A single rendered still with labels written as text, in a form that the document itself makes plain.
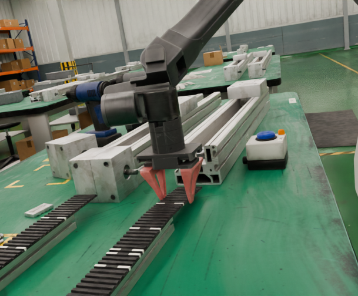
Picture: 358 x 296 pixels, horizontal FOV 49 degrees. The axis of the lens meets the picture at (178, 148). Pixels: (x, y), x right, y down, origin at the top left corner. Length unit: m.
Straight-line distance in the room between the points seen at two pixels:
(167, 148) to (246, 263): 0.23
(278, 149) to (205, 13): 0.32
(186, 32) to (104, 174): 0.32
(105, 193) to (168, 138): 0.23
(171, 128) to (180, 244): 0.19
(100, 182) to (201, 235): 0.28
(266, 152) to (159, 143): 0.29
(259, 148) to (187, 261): 0.38
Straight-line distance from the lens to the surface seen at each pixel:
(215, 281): 0.52
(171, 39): 0.71
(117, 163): 0.81
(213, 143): 0.81
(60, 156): 1.05
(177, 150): 0.66
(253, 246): 0.58
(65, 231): 0.72
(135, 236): 0.58
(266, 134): 0.88
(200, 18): 0.74
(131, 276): 0.54
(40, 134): 3.32
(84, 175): 0.83
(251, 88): 1.34
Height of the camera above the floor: 1.07
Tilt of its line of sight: 14 degrees down
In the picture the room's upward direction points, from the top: 9 degrees counter-clockwise
